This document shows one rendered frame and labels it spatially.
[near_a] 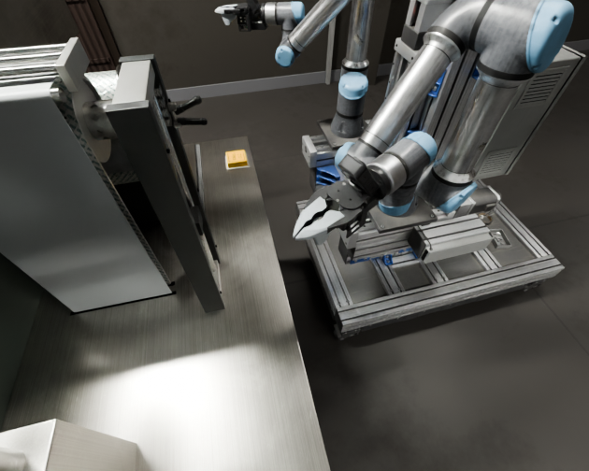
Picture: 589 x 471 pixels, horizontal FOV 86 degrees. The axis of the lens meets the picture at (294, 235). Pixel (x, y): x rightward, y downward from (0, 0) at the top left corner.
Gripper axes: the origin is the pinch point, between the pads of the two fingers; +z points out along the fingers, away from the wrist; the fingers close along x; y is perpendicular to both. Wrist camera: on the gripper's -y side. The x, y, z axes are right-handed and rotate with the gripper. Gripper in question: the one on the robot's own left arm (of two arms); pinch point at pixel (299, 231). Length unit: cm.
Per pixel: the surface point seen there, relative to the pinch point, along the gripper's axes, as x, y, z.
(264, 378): -7.0, 30.5, 18.6
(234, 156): 61, 33, -19
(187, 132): 230, 132, -57
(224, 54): 266, 101, -131
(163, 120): 23.1, -14.5, 7.8
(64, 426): -0.6, 3.1, 42.5
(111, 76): 57, -9, 6
